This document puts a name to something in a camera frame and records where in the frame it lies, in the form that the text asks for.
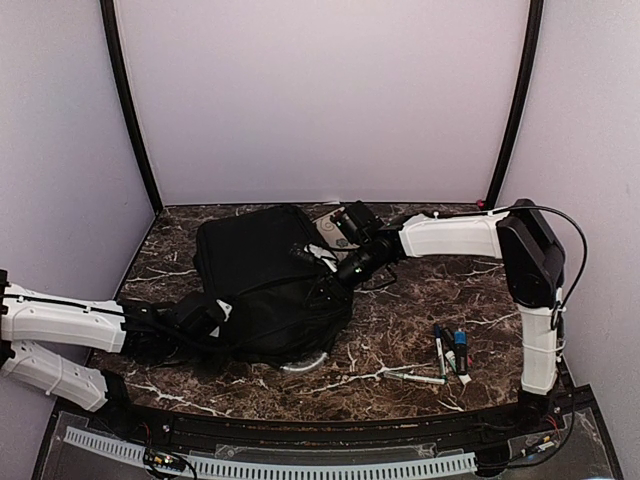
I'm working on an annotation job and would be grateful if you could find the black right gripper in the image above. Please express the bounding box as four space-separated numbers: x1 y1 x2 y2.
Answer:
303 242 388 311

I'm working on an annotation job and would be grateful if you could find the black student bag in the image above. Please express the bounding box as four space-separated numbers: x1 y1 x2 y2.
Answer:
193 205 353 368

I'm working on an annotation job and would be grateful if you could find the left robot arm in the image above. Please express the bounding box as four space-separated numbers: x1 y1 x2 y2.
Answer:
1 271 233 436

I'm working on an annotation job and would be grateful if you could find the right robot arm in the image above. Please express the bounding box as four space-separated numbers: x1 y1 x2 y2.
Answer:
302 199 574 434

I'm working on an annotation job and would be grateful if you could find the blue-capped white marker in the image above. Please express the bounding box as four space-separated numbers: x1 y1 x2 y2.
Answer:
434 324 447 384

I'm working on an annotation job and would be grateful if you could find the black marker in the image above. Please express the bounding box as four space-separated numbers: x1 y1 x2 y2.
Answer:
441 327 457 373

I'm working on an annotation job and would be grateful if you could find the blue-capped black highlighter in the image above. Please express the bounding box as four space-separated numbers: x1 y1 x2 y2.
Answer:
454 330 468 376

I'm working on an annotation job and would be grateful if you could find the white green glue stick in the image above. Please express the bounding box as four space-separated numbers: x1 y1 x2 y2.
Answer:
446 350 472 386

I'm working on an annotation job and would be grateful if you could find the clear-capped white pen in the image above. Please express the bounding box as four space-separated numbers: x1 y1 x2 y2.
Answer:
383 370 447 385

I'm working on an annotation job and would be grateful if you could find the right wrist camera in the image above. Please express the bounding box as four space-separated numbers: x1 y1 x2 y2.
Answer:
330 201 384 246

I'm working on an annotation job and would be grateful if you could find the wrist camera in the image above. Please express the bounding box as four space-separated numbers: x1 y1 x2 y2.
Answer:
330 201 384 246
169 291 227 336

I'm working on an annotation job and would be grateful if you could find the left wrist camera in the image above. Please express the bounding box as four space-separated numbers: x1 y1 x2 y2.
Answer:
169 291 227 336

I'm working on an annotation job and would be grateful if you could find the grey slotted cable duct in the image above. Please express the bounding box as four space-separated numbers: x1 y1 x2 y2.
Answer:
63 427 477 479

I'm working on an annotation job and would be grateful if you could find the black front rail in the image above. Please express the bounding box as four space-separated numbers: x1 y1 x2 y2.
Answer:
108 405 525 449

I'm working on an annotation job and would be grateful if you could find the right black frame post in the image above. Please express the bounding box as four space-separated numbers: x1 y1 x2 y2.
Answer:
484 0 544 209

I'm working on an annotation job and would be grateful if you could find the black frame post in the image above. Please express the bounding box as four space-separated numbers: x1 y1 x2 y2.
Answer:
99 0 164 216
484 0 544 209

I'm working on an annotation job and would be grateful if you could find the left black frame post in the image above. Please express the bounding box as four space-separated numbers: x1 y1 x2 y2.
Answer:
99 0 164 216

